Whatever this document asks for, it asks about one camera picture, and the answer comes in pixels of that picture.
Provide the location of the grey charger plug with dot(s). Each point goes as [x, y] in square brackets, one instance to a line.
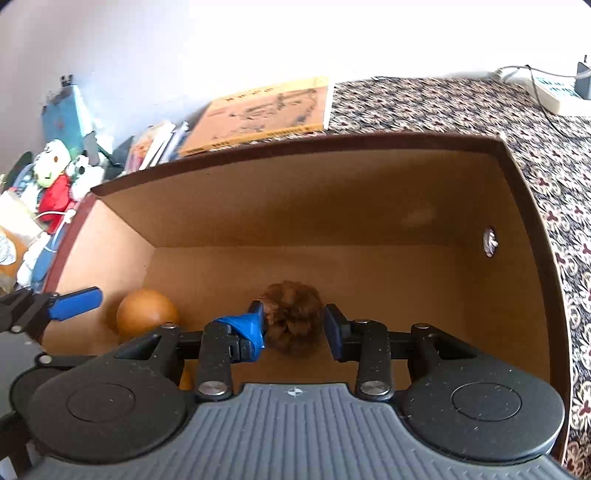
[584, 81]

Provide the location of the white power strip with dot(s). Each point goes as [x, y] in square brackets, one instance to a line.
[561, 99]

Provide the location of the stack of thin books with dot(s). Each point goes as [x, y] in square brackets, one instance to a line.
[150, 145]

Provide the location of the clear plastic bag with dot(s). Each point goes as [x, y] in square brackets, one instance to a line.
[16, 240]

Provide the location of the floral patterned tablecloth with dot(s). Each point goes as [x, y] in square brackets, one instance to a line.
[461, 106]

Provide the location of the blue toy box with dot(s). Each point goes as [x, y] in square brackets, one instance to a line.
[64, 115]

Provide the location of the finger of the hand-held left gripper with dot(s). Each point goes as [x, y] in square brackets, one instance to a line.
[76, 303]

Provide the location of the plush toy in red clothes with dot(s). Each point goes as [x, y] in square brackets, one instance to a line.
[55, 194]

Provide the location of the small white plush toy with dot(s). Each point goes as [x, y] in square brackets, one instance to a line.
[87, 173]

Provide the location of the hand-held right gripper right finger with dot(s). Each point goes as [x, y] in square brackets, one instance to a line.
[333, 333]

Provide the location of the brown cardboard box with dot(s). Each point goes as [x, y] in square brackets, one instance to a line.
[323, 207]

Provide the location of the brown pine cone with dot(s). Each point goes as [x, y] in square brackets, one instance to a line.
[293, 318]

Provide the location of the yellow book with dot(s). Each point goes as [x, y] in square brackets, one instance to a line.
[263, 110]

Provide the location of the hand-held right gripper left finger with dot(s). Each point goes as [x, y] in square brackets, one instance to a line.
[251, 332]

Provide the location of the orange ball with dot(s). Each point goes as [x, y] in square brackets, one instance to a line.
[143, 314]

